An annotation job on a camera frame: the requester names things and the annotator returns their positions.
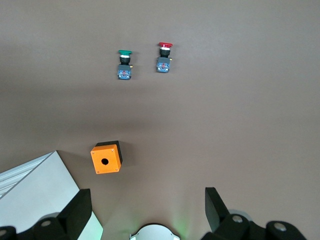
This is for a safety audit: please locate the white drawer cabinet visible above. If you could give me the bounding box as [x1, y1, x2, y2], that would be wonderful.
[0, 149, 104, 240]

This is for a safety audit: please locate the orange button enclosure box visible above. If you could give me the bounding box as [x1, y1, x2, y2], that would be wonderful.
[90, 140, 124, 175]

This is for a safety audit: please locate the green mushroom push button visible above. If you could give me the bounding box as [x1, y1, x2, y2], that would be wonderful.
[116, 49, 133, 81]

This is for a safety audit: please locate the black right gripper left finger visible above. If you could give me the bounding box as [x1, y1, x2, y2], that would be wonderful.
[16, 188, 93, 240]

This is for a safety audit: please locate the red mushroom push button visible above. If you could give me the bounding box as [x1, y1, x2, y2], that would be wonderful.
[156, 41, 174, 74]

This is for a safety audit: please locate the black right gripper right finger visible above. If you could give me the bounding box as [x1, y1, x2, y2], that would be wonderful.
[204, 186, 268, 240]

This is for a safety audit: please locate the brown table cover sheet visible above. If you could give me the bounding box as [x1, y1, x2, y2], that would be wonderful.
[0, 0, 320, 240]

